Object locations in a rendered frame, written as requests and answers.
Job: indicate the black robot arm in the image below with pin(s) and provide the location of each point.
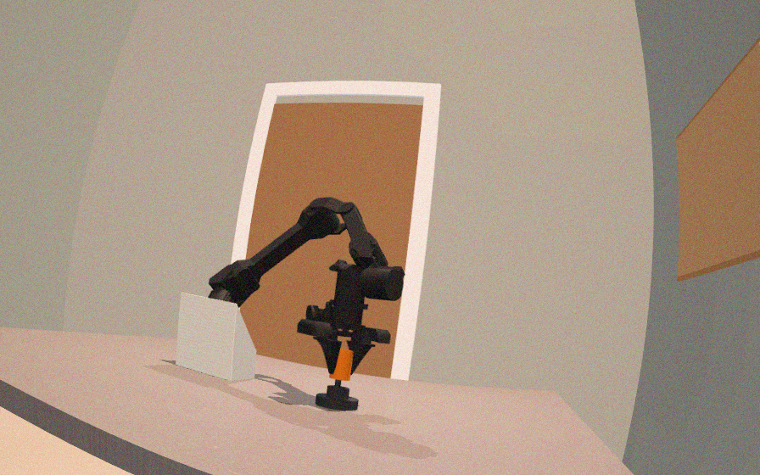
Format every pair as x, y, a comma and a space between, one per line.
370, 277

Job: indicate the orange knob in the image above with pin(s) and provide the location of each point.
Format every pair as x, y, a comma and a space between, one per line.
344, 365

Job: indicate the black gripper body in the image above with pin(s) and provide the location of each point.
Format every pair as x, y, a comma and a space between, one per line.
346, 314

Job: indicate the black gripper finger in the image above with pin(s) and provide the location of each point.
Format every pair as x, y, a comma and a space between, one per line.
359, 352
330, 350

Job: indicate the dark grey round pedestal with shaft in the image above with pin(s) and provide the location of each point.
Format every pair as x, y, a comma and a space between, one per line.
337, 398

